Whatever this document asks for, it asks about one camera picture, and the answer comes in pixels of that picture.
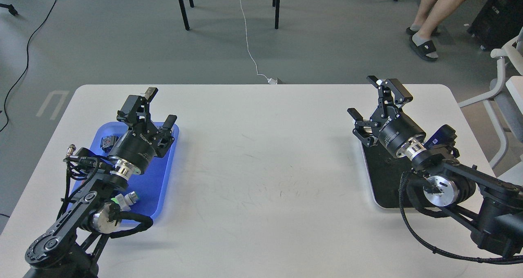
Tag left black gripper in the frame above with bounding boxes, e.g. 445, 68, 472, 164
108, 87, 177, 175

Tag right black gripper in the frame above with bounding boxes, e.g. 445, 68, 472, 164
347, 76, 426, 159

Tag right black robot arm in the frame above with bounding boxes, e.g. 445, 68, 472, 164
347, 76, 523, 265

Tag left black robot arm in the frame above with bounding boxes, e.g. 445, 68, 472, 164
25, 87, 177, 278

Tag white green connector part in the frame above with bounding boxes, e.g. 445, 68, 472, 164
111, 191, 140, 211

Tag silver metal tray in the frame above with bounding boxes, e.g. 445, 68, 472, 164
361, 143, 412, 209

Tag blue plastic tray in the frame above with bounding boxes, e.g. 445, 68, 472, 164
88, 121, 179, 220

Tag black table legs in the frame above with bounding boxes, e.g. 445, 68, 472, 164
174, 0, 282, 31

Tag white office chair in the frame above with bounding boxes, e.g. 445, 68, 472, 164
458, 32, 522, 169

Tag person in black sandals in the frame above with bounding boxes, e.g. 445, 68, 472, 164
406, 0, 466, 62

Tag black equipment case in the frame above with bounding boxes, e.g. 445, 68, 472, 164
467, 0, 523, 50

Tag white cable with charger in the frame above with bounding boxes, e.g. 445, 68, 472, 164
236, 0, 278, 85

